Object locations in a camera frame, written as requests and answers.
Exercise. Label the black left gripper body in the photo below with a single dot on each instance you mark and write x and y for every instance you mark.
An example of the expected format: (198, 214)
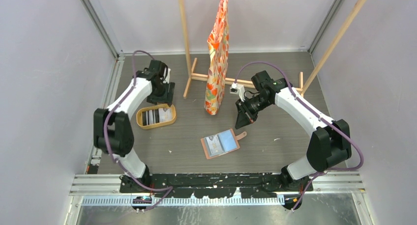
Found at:
(163, 95)

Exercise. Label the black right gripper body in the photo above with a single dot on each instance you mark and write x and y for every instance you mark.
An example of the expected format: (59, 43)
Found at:
(254, 104)

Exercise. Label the white VIP card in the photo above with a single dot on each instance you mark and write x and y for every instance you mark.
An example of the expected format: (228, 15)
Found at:
(165, 114)

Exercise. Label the yellow oval card tray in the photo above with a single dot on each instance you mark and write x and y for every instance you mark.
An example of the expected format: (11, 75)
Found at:
(139, 116)

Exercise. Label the pink blue card holder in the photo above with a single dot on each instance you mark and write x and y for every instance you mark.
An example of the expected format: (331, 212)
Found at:
(221, 143)

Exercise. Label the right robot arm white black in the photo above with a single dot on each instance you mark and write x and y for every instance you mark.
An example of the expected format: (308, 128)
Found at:
(328, 145)

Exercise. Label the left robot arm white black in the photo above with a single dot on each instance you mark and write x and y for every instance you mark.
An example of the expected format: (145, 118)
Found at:
(112, 130)

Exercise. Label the orange floral fabric bag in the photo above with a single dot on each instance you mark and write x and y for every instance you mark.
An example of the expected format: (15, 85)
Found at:
(218, 44)

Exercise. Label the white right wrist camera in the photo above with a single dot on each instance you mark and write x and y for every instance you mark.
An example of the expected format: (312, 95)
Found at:
(238, 89)

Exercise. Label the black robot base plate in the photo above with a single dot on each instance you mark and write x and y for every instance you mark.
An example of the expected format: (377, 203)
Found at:
(212, 185)

